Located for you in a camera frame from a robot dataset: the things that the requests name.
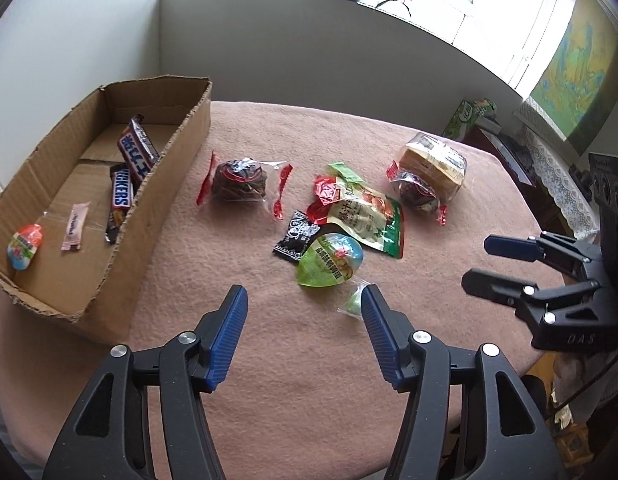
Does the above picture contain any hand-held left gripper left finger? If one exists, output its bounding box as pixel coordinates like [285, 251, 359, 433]
[41, 284, 250, 480]

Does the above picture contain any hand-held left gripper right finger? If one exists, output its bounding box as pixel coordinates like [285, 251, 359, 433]
[360, 284, 570, 480]

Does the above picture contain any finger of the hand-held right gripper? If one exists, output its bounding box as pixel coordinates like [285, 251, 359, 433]
[483, 231, 604, 281]
[461, 268, 601, 328]

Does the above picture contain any small green candy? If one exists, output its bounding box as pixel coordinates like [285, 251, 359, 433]
[337, 282, 371, 319]

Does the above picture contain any dark cake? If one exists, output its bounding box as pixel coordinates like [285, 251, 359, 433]
[196, 150, 294, 222]
[386, 160, 449, 227]

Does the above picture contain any bread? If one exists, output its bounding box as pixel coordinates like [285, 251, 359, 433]
[399, 131, 468, 203]

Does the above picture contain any red white snack packet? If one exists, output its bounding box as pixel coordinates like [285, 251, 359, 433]
[307, 174, 340, 226]

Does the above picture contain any cardboard box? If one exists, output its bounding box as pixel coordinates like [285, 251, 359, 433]
[0, 75, 213, 343]

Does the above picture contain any white lace cloth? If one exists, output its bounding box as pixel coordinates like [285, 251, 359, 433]
[513, 97, 602, 241]

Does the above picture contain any pink tablecloth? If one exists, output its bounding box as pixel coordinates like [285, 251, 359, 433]
[0, 101, 555, 476]

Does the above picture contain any green-lidded jelly cup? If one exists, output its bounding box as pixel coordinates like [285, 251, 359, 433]
[296, 233, 365, 289]

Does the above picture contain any dark red cabinet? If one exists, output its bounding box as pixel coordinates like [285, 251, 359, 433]
[461, 125, 540, 186]

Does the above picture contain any small black snack packet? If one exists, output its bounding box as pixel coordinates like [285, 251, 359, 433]
[272, 210, 322, 264]

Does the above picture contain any large green snack packet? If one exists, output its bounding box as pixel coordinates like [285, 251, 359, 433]
[326, 161, 405, 260]

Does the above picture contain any green printed carton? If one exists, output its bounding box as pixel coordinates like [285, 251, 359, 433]
[441, 97, 497, 142]

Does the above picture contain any brown chocolate bar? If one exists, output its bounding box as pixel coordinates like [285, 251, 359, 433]
[118, 116, 162, 188]
[105, 162, 136, 245]

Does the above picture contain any pink wrapped candy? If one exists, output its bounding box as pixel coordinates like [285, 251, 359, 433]
[60, 202, 91, 252]

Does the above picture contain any red-lidded jelly cup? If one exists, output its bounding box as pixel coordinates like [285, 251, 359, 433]
[7, 223, 43, 272]

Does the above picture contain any wall poster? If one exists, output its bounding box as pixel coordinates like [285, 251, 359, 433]
[528, 0, 618, 156]

